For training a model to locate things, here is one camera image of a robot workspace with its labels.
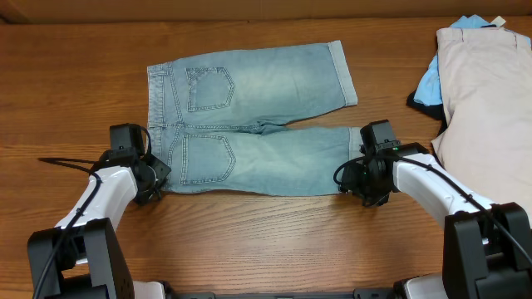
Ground black garment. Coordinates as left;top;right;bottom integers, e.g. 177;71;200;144
406;91;448;135

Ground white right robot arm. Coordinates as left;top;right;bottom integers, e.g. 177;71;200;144
333;142;531;298

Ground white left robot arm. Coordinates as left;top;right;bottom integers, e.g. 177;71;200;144
27;155;172;298

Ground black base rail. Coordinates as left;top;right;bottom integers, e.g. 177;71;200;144
132;282;404;299

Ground beige folded trousers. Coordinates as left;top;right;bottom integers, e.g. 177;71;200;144
432;27;531;212

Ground light blue garment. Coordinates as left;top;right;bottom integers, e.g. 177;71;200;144
410;15;531;112

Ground light blue denim shorts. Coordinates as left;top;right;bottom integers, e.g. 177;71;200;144
147;41;362;196

